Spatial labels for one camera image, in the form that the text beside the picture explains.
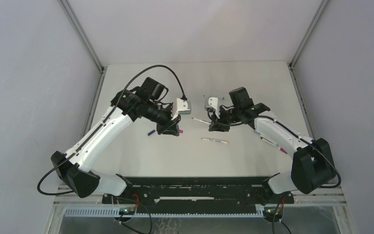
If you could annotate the white red marker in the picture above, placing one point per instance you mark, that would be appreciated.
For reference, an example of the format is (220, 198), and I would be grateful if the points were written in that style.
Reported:
(201, 121)

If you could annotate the white cable duct strip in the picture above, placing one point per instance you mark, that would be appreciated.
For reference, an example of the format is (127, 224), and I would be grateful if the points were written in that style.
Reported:
(114, 212)

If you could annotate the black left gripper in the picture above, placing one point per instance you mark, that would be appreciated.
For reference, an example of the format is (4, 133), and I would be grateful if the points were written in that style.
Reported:
(169, 126)

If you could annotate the white yellow marker pen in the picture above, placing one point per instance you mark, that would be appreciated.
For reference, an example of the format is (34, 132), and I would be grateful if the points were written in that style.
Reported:
(215, 140)

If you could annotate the controller board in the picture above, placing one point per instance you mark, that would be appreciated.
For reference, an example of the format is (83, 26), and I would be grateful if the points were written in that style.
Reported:
(272, 212)
(127, 211)

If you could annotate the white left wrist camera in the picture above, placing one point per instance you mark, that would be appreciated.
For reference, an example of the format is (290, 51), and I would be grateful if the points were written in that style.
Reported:
(180, 107)

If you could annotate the aluminium frame rail right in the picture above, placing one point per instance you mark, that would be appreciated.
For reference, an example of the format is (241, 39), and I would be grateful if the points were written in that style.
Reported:
(297, 55)

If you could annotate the aluminium frame rail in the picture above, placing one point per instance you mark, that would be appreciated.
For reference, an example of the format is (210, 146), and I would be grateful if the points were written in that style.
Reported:
(82, 36)
(297, 55)

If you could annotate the aluminium frame rail left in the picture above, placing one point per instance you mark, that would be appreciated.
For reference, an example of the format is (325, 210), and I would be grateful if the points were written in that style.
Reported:
(82, 36)

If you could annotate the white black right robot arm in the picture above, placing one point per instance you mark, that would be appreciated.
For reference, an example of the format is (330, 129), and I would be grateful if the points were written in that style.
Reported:
(312, 161)

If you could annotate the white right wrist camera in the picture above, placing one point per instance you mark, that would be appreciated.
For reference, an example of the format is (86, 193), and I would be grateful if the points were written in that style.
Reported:
(213, 103)

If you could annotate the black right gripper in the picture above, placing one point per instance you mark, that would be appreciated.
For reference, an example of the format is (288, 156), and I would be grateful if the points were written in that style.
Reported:
(219, 124)

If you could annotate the right controller board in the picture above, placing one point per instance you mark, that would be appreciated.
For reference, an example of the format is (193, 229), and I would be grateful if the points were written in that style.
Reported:
(272, 212)

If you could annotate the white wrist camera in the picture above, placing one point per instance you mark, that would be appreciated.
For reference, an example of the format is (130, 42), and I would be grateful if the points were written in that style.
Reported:
(213, 103)
(180, 107)

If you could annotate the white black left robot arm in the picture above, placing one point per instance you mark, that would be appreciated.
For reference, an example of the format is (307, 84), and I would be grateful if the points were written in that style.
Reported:
(75, 166)

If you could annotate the left controller board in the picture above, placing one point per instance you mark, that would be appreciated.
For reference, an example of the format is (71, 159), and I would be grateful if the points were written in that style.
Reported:
(127, 211)

